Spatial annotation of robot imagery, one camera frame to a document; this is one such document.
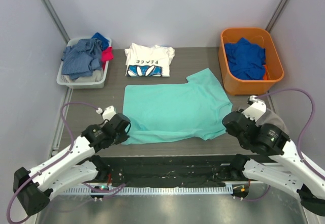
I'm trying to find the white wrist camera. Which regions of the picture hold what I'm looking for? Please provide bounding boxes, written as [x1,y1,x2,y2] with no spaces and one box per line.
[96,106,117,120]
[245,95,267,121]

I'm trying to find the teal t shirt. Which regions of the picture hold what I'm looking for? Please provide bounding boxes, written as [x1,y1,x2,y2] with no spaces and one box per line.
[123,69,233,145]

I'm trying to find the blue checked shirt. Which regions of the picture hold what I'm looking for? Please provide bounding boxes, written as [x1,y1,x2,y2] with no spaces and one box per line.
[61,39,102,80]

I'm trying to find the royal blue garment in tub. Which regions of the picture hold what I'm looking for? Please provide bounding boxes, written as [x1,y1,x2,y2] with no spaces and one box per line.
[224,38,266,80]

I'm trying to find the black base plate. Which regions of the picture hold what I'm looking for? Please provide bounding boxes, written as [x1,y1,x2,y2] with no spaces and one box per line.
[93,155,248,188]

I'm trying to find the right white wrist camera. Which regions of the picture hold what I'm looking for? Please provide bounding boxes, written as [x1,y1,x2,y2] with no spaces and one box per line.
[245,95,267,121]

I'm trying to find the white laundry basket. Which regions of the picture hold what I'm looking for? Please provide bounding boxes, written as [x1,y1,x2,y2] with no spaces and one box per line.
[56,38,112,89]

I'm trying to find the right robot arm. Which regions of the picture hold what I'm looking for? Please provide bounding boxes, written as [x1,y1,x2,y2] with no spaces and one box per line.
[222,109,324,216]

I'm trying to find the red garment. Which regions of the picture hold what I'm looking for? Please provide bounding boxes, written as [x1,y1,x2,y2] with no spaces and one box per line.
[101,47,114,70]

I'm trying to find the white printed folded t shirt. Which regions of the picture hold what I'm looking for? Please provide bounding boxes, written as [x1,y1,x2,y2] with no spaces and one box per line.
[124,43,175,77]

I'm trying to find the orange garment in tub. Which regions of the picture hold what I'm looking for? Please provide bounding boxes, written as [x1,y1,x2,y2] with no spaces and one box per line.
[263,65,270,81]

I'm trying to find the white slotted cable duct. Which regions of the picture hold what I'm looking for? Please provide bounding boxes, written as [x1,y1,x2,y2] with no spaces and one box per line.
[62,184,233,196]

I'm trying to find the blue garment in basket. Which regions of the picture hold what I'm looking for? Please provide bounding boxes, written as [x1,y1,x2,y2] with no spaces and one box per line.
[91,33,110,51]

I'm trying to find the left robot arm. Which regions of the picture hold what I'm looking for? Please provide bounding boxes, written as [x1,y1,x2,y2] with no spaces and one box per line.
[13,113,131,216]

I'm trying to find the orange plastic tub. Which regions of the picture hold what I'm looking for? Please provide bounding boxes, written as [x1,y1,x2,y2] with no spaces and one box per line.
[218,27,284,95]

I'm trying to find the grey bucket hat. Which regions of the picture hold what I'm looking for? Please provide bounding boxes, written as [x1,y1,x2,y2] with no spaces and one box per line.
[256,108,289,135]

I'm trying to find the grey garment in basket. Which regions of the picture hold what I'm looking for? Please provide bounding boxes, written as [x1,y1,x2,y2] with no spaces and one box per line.
[74,70,104,83]

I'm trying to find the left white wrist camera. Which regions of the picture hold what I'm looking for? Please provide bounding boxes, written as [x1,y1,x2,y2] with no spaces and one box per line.
[96,106,117,120]

